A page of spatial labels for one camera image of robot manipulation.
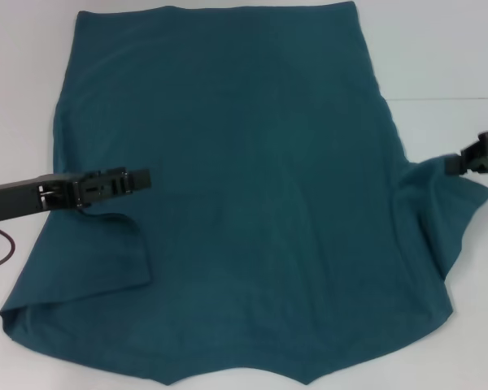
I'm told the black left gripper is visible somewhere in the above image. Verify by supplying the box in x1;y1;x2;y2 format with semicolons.
0;166;152;225

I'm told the dark red-brown cable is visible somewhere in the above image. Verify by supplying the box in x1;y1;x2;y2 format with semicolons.
0;222;17;272

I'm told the teal blue t-shirt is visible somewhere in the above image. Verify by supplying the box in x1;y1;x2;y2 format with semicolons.
0;2;488;390

